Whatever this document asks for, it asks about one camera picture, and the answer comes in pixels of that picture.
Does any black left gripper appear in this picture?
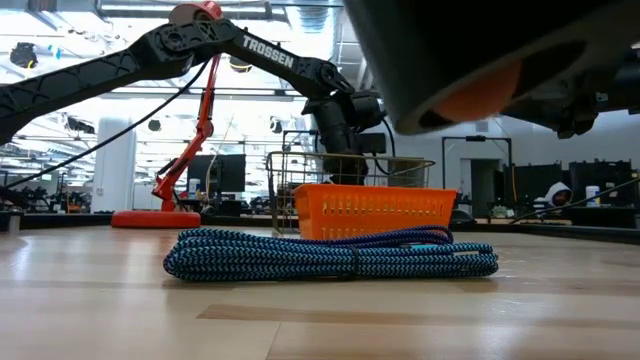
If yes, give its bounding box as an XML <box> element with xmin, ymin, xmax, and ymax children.
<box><xmin>314</xmin><ymin>107</ymin><xmax>369</xmax><ymax>186</ymax></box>

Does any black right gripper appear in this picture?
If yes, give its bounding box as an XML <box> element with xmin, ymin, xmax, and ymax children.
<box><xmin>344</xmin><ymin>0</ymin><xmax>640</xmax><ymax>135</ymax></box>

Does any orange plastic basket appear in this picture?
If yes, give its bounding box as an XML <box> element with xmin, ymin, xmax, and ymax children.
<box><xmin>293</xmin><ymin>183</ymin><xmax>458</xmax><ymax>241</ymax></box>

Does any black computer monitor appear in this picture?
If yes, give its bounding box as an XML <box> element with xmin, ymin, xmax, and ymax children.
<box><xmin>187</xmin><ymin>153</ymin><xmax>247</xmax><ymax>194</ymax></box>
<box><xmin>568</xmin><ymin>159</ymin><xmax>634</xmax><ymax>206</ymax></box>
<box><xmin>504</xmin><ymin>162</ymin><xmax>564</xmax><ymax>206</ymax></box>

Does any person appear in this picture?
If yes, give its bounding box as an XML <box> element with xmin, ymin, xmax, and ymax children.
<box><xmin>543</xmin><ymin>181</ymin><xmax>574</xmax><ymax>209</ymax></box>

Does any white pillar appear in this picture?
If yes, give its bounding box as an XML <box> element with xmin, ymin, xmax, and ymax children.
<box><xmin>90</xmin><ymin>117</ymin><xmax>137</xmax><ymax>214</ymax></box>

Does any black ceiling spotlight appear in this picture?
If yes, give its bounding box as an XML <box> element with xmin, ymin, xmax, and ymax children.
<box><xmin>9</xmin><ymin>42</ymin><xmax>39</xmax><ymax>70</ymax></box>

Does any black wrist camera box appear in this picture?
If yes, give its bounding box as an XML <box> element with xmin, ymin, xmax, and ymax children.
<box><xmin>355</xmin><ymin>132</ymin><xmax>388</xmax><ymax>155</ymax></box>

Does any black camera cable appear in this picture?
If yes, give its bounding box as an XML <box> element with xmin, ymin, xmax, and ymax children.
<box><xmin>373</xmin><ymin>117</ymin><xmax>397</xmax><ymax>176</ymax></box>

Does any metal wire basket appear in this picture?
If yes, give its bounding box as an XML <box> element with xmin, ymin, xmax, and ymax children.
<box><xmin>265</xmin><ymin>151</ymin><xmax>436</xmax><ymax>236</ymax></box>

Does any black metal stand frame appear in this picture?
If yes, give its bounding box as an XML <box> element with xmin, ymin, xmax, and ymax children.
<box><xmin>441</xmin><ymin>135</ymin><xmax>514</xmax><ymax>204</ymax></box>

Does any teal braided cable bundle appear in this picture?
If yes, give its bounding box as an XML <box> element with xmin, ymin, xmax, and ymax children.
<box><xmin>163</xmin><ymin>227</ymin><xmax>500</xmax><ymax>282</ymax></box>

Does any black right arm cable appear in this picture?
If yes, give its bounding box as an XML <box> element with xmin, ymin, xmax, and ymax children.
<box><xmin>509</xmin><ymin>177</ymin><xmax>640</xmax><ymax>225</ymax></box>

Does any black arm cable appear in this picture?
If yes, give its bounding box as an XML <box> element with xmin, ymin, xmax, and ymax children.
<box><xmin>0</xmin><ymin>59</ymin><xmax>211</xmax><ymax>190</ymax></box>
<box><xmin>509</xmin><ymin>177</ymin><xmax>640</xmax><ymax>225</ymax></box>

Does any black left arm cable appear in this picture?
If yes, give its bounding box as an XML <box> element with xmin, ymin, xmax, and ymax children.
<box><xmin>0</xmin><ymin>59</ymin><xmax>211</xmax><ymax>190</ymax></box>

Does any black aluminium rig frame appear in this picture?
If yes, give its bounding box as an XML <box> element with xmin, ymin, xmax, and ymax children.
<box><xmin>0</xmin><ymin>212</ymin><xmax>640</xmax><ymax>246</ymax></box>

